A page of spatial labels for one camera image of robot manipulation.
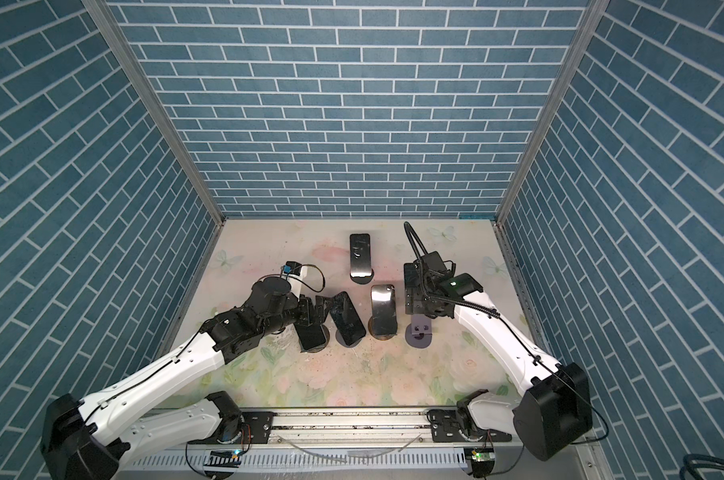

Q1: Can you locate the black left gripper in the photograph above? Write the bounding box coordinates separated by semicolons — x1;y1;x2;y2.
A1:
259;292;337;339

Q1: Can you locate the purple metal phone stand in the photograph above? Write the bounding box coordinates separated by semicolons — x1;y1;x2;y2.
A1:
405;315;433;349

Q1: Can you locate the wooden base phone stand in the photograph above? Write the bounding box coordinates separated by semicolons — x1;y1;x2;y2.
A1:
369;323;398;341

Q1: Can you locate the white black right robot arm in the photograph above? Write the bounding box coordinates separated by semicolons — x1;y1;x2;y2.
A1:
404;251;593;461

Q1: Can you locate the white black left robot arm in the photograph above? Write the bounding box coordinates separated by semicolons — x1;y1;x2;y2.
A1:
40;276;330;479

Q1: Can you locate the black stand far left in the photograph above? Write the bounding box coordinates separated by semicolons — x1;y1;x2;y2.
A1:
302;341;328;354

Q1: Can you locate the right controller board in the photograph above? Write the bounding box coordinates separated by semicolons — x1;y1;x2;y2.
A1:
468;448;496;465

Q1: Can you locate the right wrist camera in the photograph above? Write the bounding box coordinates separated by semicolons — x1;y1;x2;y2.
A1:
438;273;483;300

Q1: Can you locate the aluminium mounting rail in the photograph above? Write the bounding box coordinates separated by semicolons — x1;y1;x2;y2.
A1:
133;407;585;448

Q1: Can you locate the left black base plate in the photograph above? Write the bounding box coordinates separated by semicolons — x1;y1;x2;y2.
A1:
235;410;275;447

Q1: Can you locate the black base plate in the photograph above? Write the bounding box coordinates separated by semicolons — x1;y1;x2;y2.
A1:
235;410;275;447
426;408;512;443

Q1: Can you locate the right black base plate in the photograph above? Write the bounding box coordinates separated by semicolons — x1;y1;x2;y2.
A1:
426;408;512;443

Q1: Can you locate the white slotted cable duct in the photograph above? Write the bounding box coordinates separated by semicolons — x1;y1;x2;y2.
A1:
137;448;467;473

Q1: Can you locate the black cable bundle corner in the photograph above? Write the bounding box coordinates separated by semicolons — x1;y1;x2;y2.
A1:
679;454;724;480

